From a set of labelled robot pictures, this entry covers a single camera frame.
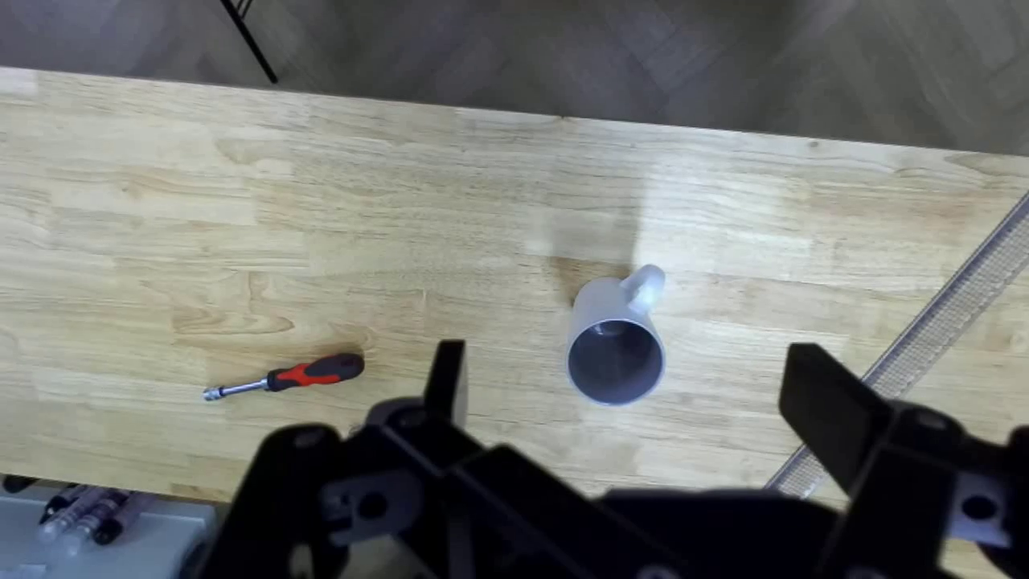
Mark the white plastic box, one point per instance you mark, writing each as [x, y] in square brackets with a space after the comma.
[78, 533]

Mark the red black screwdriver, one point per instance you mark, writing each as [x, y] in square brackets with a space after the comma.
[325, 372]

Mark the long metal ruler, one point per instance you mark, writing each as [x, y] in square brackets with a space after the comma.
[931, 332]

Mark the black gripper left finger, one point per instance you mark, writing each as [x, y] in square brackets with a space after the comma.
[443, 391]

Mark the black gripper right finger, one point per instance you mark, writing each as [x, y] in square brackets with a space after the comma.
[836, 416]

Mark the black tripod stand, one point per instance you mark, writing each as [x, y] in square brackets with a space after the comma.
[236, 14]

